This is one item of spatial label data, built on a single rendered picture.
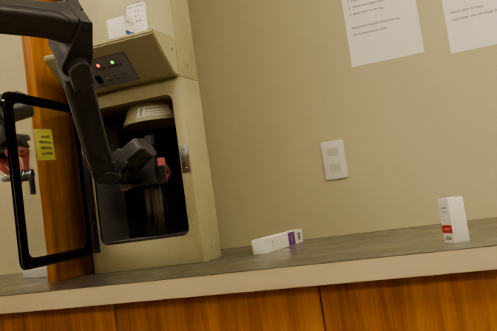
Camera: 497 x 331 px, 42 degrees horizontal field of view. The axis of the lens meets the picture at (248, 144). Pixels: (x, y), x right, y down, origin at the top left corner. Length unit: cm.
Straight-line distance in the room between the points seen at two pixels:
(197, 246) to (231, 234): 44
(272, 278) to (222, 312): 14
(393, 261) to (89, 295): 64
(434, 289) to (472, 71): 85
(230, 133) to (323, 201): 37
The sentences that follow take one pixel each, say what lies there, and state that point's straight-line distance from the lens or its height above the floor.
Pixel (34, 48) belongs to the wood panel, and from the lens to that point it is 181.
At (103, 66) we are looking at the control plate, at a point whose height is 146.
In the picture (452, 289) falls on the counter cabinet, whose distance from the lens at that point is 121.
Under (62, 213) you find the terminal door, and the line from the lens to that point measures 165.
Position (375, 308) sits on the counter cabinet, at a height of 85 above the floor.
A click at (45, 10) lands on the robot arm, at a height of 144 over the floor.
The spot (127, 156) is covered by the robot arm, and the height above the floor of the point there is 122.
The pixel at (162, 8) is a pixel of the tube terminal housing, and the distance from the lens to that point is 171.
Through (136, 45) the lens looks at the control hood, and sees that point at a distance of 161.
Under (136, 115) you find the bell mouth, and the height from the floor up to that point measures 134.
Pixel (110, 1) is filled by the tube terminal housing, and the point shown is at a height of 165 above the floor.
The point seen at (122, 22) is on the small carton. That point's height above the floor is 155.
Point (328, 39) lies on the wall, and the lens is 198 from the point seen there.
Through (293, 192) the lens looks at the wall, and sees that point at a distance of 197.
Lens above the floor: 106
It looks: 5 degrees up
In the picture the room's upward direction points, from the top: 8 degrees counter-clockwise
